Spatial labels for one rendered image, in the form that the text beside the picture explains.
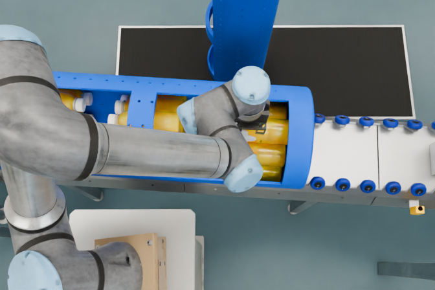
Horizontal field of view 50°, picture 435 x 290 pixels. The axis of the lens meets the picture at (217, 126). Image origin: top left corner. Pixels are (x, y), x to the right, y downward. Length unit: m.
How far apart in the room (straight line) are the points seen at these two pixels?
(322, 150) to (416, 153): 0.29
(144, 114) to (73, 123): 0.56
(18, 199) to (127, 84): 0.46
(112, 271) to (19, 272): 0.18
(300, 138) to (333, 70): 1.31
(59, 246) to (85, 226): 0.27
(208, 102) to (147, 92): 0.33
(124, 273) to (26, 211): 0.24
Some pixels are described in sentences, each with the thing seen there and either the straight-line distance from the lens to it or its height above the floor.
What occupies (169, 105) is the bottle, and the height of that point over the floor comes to 1.14.
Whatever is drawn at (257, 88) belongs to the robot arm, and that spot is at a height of 1.50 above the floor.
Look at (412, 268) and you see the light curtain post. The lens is 2.09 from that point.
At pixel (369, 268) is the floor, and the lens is 2.46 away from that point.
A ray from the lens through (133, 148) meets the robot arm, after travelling 0.69.
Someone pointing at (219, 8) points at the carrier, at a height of 0.89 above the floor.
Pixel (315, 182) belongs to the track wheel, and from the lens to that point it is 1.42.
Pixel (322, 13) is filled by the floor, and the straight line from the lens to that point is 2.77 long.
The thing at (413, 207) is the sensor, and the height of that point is 0.93.
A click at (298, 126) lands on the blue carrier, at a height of 1.23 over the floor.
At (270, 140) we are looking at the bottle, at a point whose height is 1.16.
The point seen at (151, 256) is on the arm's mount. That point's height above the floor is 1.33.
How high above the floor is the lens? 2.35
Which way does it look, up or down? 74 degrees down
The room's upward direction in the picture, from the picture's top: straight up
